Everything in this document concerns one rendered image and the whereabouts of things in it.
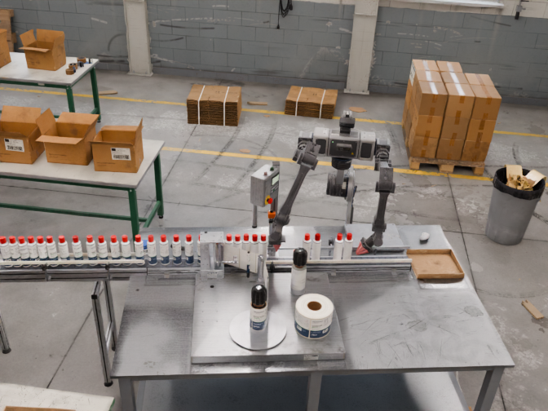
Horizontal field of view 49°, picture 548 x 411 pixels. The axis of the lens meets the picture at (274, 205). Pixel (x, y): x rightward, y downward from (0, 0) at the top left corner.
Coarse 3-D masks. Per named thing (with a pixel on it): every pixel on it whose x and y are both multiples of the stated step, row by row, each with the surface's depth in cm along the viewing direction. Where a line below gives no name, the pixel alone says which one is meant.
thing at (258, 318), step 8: (256, 288) 308; (264, 288) 309; (256, 296) 307; (264, 296) 308; (256, 304) 310; (264, 304) 316; (256, 312) 312; (264, 312) 314; (256, 320) 315; (264, 320) 317; (256, 328) 318; (264, 328) 321
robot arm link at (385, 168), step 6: (378, 162) 366; (384, 162) 363; (390, 162) 370; (378, 168) 365; (384, 168) 337; (390, 168) 337; (384, 174) 337; (390, 174) 336; (378, 180) 341; (384, 180) 336; (390, 180) 335; (378, 186) 337; (384, 186) 336; (390, 186) 335
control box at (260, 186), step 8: (264, 168) 355; (256, 176) 346; (264, 176) 346; (272, 176) 350; (256, 184) 348; (264, 184) 345; (256, 192) 350; (264, 192) 348; (272, 192) 356; (256, 200) 353; (264, 200) 351
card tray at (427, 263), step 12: (408, 252) 396; (420, 252) 397; (432, 252) 397; (444, 252) 398; (420, 264) 387; (432, 264) 388; (444, 264) 388; (456, 264) 388; (420, 276) 374; (432, 276) 375; (444, 276) 376; (456, 276) 377
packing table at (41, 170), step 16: (144, 144) 527; (160, 144) 528; (144, 160) 503; (160, 160) 540; (0, 176) 485; (16, 176) 477; (32, 176) 475; (48, 176) 474; (64, 176) 475; (80, 176) 476; (96, 176) 477; (112, 176) 478; (128, 176) 479; (160, 176) 546; (128, 192) 477; (160, 192) 554; (16, 208) 543; (32, 208) 541; (48, 208) 541; (160, 208) 563; (144, 224) 525
